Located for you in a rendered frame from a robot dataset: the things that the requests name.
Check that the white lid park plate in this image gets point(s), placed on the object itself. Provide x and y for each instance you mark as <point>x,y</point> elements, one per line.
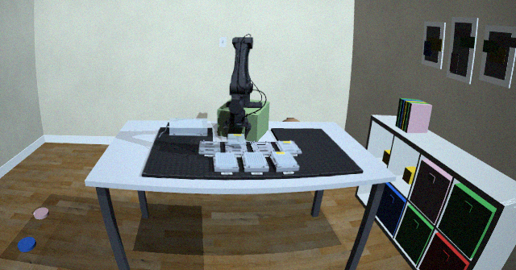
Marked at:
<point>265,147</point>

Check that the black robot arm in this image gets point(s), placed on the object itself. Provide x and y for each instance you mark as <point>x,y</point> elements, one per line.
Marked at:
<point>241,98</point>

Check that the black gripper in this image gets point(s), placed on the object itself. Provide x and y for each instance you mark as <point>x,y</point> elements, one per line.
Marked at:
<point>246,124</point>

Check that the white control panel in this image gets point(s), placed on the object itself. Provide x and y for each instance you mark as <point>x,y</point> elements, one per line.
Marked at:
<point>186,126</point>

